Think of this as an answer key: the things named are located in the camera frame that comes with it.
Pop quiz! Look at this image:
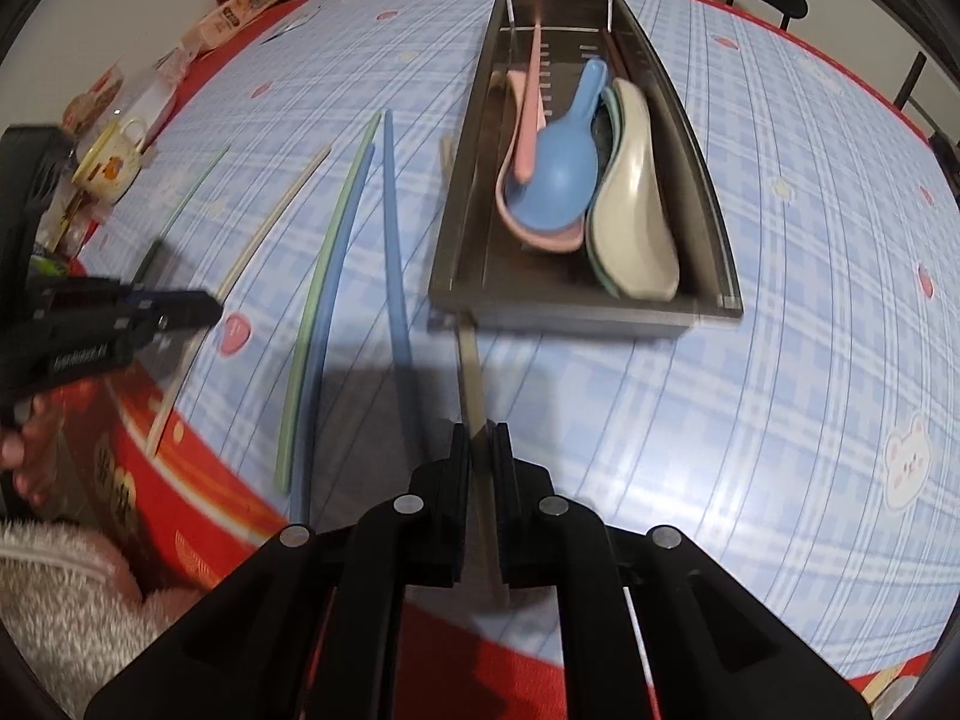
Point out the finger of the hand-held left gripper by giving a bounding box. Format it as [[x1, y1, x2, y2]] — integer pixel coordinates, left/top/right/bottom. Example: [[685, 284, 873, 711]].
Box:
[[122, 289, 224, 317], [130, 310, 220, 340]]

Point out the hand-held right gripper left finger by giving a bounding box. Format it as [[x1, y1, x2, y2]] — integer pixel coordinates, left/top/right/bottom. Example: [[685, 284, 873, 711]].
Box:
[[82, 422, 477, 720]]

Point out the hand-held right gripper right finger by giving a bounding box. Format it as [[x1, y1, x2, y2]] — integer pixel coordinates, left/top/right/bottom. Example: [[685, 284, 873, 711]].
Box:
[[491, 422, 876, 720]]

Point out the beige chopstick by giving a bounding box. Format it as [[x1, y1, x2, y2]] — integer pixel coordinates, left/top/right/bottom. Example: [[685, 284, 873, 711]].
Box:
[[439, 131, 512, 606], [144, 146, 333, 460]]

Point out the green chopstick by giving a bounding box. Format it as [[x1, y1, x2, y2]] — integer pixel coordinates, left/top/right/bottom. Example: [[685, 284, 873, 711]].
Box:
[[273, 111, 382, 496], [135, 144, 232, 278]]

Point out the blue chopstick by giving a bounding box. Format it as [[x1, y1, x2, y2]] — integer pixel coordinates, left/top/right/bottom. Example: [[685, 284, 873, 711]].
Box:
[[380, 108, 433, 466], [289, 144, 377, 530]]

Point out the metal utensil tray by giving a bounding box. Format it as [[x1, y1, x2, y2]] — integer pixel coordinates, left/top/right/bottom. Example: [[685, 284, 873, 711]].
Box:
[[426, 0, 745, 340]]

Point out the beige spoon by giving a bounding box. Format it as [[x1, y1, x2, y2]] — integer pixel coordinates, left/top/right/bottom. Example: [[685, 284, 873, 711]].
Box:
[[585, 77, 682, 301]]

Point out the blue spoon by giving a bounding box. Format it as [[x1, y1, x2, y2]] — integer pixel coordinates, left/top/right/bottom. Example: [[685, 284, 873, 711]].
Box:
[[502, 57, 610, 233]]

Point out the pink chopstick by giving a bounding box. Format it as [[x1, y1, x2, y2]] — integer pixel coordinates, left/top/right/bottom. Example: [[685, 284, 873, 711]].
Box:
[[513, 22, 546, 183]]

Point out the person's left forearm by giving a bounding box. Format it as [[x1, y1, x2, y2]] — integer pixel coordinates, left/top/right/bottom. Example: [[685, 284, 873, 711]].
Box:
[[0, 514, 207, 720]]

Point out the person's left hand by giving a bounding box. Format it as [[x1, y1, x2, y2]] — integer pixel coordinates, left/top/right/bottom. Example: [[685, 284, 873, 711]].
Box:
[[0, 394, 68, 507]]

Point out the yellow printed mug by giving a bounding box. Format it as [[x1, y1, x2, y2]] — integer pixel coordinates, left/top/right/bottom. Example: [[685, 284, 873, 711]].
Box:
[[70, 115, 148, 205]]

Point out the clear plastic container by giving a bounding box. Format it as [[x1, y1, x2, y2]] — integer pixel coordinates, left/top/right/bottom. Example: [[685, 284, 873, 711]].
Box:
[[112, 45, 190, 145]]

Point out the brown snack packet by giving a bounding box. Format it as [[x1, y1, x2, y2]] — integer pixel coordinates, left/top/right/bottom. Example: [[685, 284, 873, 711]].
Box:
[[63, 64, 126, 134]]

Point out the blue plaid table mat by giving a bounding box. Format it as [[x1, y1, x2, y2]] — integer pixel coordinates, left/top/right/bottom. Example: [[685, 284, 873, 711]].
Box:
[[71, 0, 960, 691]]

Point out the pale pink snack packet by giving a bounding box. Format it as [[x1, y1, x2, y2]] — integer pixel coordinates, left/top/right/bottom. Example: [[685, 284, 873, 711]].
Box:
[[183, 0, 272, 62]]

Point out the pink spoon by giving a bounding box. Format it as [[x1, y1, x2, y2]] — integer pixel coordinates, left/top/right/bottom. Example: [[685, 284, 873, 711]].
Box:
[[493, 69, 587, 251]]

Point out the green spoon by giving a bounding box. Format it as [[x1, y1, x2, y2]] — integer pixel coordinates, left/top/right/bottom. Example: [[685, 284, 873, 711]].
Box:
[[587, 81, 638, 299]]

